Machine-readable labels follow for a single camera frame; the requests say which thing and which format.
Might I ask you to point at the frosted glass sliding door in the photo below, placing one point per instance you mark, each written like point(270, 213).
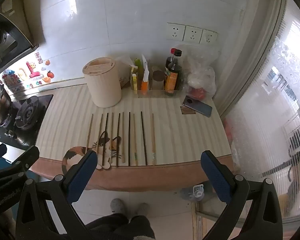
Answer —
point(265, 105)

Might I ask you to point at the red item in bag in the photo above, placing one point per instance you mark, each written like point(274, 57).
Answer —
point(197, 93)

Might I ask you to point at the group of colourful wall stickers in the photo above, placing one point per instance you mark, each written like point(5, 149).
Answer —
point(33, 72)

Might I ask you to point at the striped cat print tablecloth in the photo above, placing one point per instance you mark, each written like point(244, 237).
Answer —
point(177, 135)

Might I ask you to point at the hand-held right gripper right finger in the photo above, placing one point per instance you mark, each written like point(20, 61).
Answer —
point(216, 177)

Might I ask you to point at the black range hood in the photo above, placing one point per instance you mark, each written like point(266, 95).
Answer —
point(7, 40)

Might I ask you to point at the yellow box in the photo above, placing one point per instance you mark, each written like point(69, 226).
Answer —
point(134, 81)

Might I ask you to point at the beige round chopstick holder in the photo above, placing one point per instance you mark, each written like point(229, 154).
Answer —
point(102, 87)

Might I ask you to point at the dark red cap bottle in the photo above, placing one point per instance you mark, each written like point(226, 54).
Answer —
point(173, 50)

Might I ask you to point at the crumpled thin plastic bag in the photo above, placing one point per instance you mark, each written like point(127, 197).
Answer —
point(125, 65)

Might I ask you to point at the grey slipper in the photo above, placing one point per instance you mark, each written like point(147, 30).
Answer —
point(118, 205)
point(142, 208)

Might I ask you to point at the clear plastic bag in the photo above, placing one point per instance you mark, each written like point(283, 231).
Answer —
point(202, 65)

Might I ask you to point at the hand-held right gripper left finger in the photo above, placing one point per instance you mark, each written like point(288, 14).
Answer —
point(82, 177)

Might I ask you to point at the clear plastic organizer tray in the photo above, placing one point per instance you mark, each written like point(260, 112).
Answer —
point(155, 93)

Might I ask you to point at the blue grey smartphone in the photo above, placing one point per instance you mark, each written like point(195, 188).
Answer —
point(197, 106)

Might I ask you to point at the black gas stove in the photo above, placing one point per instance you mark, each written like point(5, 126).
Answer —
point(27, 112)

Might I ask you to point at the painted light wooden chopstick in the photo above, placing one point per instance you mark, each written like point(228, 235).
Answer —
point(153, 140)

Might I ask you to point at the dark black cap sauce bottle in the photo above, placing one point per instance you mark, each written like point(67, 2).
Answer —
point(172, 77)

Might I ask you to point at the person's dark trouser legs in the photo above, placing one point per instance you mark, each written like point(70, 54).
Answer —
point(120, 226)

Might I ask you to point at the white and orange packet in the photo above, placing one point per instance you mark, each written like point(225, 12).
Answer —
point(145, 75)

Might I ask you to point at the green bottle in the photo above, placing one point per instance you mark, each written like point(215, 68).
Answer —
point(139, 67)

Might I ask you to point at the row of chopsticks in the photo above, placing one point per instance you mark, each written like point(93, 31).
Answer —
point(129, 140)

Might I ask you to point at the small brown card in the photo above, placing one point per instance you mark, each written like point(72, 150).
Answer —
point(185, 111)

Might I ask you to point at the beige wall cabinet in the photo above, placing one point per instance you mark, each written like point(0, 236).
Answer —
point(17, 2)

